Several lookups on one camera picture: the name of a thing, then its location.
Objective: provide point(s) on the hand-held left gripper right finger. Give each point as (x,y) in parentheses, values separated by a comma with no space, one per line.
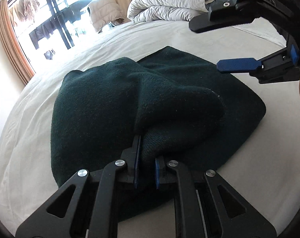
(157,173)

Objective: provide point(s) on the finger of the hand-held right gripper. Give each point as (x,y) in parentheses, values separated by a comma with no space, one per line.
(221,17)
(239,65)

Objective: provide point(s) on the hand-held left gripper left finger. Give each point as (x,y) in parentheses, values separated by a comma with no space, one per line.
(137,163)

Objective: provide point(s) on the dark green sweater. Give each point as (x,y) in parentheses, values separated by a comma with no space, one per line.
(102,104)

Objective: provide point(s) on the dark hanging clothes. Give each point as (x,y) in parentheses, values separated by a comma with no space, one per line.
(41,33)

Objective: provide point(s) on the brown hanging clothes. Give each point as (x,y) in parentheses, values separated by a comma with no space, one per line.
(26,8)

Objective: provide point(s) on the white pillow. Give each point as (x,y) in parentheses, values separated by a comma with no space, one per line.
(263,29)

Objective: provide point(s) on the folded white duvet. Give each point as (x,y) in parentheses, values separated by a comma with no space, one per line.
(169,2)

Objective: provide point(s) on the bed with white sheet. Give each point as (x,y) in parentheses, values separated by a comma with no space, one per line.
(239,178)

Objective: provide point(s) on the white puffer vest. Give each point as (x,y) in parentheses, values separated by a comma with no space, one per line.
(104,12)

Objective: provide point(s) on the small dark hanging garment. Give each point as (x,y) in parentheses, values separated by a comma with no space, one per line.
(49,54)

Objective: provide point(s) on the black framed balcony door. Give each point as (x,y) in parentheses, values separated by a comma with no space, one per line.
(60,12)

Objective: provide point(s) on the beige curtain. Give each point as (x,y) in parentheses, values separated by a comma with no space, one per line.
(13,44)

